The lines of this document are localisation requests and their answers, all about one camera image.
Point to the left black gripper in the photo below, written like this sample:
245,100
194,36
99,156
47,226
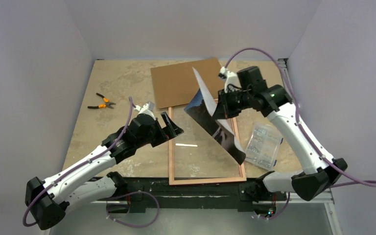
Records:
172,129

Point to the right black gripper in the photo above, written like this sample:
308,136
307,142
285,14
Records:
223,104

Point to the sunset landscape photo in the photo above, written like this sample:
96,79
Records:
201,108

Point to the pink picture frame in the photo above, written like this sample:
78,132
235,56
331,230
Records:
195,157

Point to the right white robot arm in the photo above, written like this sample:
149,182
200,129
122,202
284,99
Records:
320,169

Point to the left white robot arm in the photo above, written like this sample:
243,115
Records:
49,200

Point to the brown backing board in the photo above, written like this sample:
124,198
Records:
176,84

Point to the clear plastic screw box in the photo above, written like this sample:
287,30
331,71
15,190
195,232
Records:
263,146

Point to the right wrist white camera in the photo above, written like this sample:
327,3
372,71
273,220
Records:
230,79

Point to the wrist white camera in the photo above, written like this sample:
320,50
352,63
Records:
230,79
146,109

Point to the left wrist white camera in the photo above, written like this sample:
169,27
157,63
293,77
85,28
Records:
146,109

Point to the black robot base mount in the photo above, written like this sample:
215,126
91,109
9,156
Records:
151,193

